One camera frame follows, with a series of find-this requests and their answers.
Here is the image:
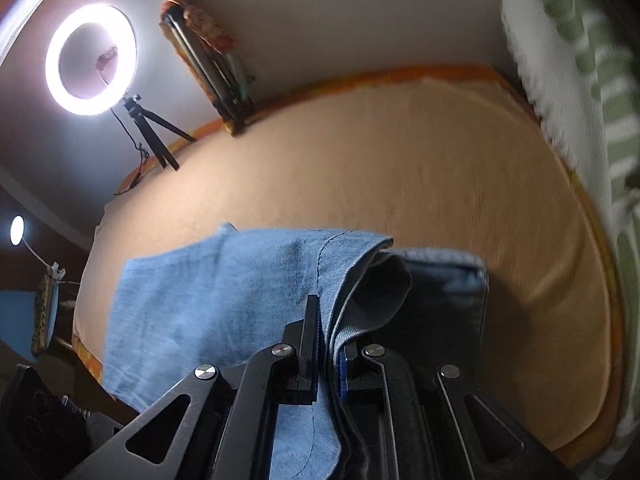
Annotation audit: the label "folded silver tripod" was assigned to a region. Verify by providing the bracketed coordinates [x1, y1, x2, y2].
[160, 2, 257, 137]

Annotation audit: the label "round ring light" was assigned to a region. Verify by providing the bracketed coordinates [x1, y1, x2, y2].
[44, 2, 137, 116]

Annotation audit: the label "white gooseneck desk lamp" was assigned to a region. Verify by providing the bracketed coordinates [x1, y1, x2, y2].
[10, 215, 68, 282]

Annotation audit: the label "blue chair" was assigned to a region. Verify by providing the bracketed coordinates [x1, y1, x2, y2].
[0, 290, 71, 361]

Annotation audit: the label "beige bed sheet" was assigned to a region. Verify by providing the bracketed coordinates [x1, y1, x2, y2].
[72, 77, 613, 456]

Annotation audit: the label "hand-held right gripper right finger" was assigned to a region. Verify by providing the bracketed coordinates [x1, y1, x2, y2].
[337, 342, 576, 480]

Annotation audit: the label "green white striped blanket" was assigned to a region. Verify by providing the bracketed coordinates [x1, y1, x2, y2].
[500, 0, 640, 480]

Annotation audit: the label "gooseneck phone holder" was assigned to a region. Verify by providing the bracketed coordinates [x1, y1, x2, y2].
[95, 46, 121, 86]

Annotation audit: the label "blue denim pants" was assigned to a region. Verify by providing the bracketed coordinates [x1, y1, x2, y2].
[102, 222, 488, 480]

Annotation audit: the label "leopard print cushion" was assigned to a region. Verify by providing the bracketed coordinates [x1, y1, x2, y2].
[30, 272, 59, 356]

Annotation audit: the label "small black tripod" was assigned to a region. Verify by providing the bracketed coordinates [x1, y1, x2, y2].
[120, 94, 197, 171]

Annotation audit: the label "orange patterned cloth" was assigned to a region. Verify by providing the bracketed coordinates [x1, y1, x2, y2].
[162, 0, 236, 56]

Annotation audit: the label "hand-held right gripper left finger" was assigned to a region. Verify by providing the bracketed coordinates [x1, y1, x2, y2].
[65, 294, 321, 480]

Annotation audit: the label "black ring light cable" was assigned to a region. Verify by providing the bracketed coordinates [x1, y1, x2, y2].
[111, 107, 152, 195]

